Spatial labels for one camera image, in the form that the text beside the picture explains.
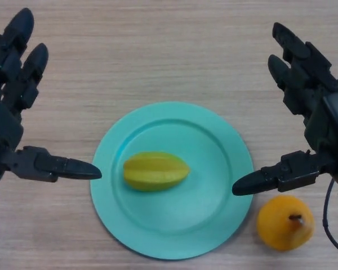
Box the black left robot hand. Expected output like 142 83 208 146
0 7 103 188

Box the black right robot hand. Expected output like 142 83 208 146
231 22 338 197

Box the yellow starfruit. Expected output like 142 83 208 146
123 151 192 193

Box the green round plate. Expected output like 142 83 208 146
90 101 255 260

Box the orange-yellow pear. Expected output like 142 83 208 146
256 196 315 251

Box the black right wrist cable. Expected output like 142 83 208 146
322 178 338 259

